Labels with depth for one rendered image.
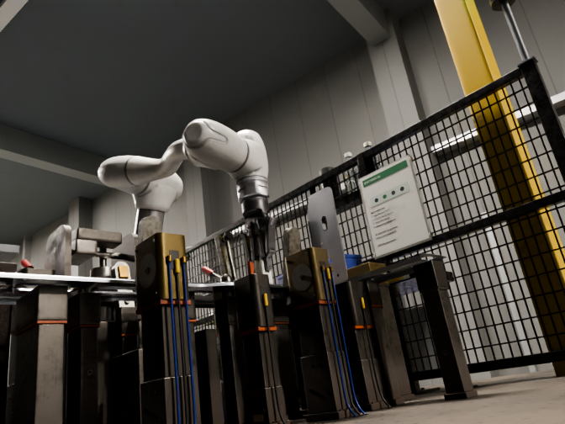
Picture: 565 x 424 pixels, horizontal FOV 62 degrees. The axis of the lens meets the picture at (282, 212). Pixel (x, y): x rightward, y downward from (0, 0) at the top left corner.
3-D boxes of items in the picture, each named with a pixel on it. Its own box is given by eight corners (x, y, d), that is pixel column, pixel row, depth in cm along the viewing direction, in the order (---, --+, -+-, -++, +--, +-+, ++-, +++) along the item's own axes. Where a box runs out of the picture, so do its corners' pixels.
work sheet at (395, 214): (431, 239, 151) (409, 153, 162) (374, 259, 165) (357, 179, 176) (435, 240, 152) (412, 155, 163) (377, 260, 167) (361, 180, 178)
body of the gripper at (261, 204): (234, 204, 132) (237, 235, 129) (253, 193, 127) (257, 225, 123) (255, 209, 137) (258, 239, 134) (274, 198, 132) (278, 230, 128)
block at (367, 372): (383, 412, 98) (356, 277, 107) (340, 416, 105) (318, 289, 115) (403, 407, 102) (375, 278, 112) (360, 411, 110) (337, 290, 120)
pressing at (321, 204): (350, 292, 136) (330, 184, 148) (320, 301, 143) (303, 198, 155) (351, 292, 136) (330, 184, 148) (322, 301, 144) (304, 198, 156)
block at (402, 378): (398, 402, 117) (368, 261, 130) (372, 405, 122) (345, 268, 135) (415, 398, 122) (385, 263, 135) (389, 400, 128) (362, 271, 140)
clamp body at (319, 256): (351, 421, 88) (319, 242, 100) (305, 424, 96) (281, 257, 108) (372, 416, 92) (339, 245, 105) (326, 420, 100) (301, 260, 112)
